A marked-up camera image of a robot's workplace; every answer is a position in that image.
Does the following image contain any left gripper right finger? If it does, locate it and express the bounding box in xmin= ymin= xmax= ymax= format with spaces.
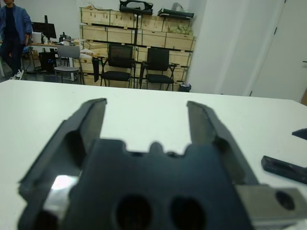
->
xmin=186 ymin=100 xmax=261 ymax=187

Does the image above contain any white door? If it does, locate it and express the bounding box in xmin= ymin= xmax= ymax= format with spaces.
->
xmin=248 ymin=0 xmax=307 ymax=104

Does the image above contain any wooden top desk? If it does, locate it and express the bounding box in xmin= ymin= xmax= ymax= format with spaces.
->
xmin=24 ymin=39 xmax=81 ymax=81

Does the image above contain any black desk device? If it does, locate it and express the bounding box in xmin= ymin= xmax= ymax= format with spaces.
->
xmin=59 ymin=32 xmax=71 ymax=45

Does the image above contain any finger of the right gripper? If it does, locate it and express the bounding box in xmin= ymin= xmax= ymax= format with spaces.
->
xmin=292 ymin=128 xmax=307 ymax=140

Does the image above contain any black camera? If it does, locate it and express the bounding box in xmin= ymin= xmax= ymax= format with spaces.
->
xmin=260 ymin=155 xmax=307 ymax=185

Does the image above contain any person in blue jacket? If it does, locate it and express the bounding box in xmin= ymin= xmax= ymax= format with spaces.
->
xmin=0 ymin=0 xmax=33 ymax=81

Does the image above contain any black computer tower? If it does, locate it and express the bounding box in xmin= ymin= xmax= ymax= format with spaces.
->
xmin=38 ymin=51 xmax=57 ymax=72

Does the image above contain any black computer monitor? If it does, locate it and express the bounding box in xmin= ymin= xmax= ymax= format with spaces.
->
xmin=32 ymin=15 xmax=57 ymax=40

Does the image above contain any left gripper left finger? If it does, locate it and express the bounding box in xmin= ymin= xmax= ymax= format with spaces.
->
xmin=18 ymin=97 xmax=108 ymax=205

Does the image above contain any clear plastic bag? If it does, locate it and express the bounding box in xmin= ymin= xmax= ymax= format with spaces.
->
xmin=171 ymin=2 xmax=190 ymax=12

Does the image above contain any black mesh chair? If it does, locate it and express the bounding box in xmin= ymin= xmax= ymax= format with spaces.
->
xmin=99 ymin=44 xmax=136 ymax=88
xmin=140 ymin=47 xmax=180 ymax=92

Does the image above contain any white desk box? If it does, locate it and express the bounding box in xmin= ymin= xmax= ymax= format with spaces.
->
xmin=31 ymin=32 xmax=45 ymax=44

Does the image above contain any gray chair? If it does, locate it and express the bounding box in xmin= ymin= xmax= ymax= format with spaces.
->
xmin=54 ymin=45 xmax=83 ymax=84

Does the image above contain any black flat tray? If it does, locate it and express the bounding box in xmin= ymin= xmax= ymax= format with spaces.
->
xmin=157 ymin=7 xmax=195 ymax=20

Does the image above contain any black open case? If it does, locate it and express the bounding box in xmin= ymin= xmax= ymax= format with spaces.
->
xmin=119 ymin=0 xmax=154 ymax=15

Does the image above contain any black hanging bag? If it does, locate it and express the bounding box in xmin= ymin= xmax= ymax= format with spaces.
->
xmin=92 ymin=56 xmax=100 ymax=82

